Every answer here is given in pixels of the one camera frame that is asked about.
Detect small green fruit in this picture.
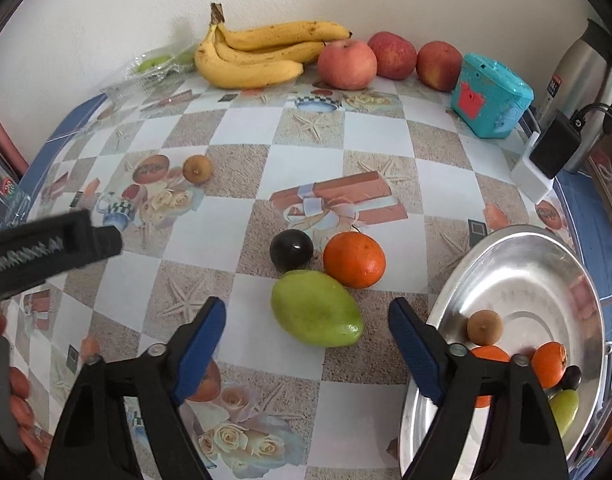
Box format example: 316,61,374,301
549,389,579,437

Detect dark plum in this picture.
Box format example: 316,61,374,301
548,365,583,396
269,229,315,273

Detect orange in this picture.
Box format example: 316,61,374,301
530,341,568,389
322,231,386,288
472,344,510,408

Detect large green mango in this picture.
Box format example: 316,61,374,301
270,270,364,348

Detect person's left hand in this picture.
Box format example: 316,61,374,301
0,315,50,478

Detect glass mug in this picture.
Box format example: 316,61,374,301
0,166,31,231

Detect orange in bowl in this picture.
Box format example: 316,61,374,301
530,341,568,389

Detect brown longan in bowl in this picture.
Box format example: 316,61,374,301
466,310,504,346

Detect large steel bowl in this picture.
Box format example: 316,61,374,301
399,226,606,479

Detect small brown longan on table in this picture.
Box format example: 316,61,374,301
182,155,213,185

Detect clear plastic fruit tray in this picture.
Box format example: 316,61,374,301
100,40,196,103

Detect yellow banana bunch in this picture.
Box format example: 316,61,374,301
194,2,351,90

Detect checkered printed tablecloth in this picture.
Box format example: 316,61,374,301
5,66,612,480

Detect black power adapter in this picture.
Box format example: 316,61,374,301
528,110,580,180

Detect teal toy box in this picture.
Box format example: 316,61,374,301
451,53,534,139

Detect stainless steel kettle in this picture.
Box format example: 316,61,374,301
538,18,612,175

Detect pale red front apple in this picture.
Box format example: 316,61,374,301
317,39,377,90

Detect red right apple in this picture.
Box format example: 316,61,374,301
417,41,462,92

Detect red middle apple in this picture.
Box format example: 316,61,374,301
368,32,417,80

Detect black cable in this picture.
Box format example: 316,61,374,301
573,102,612,137

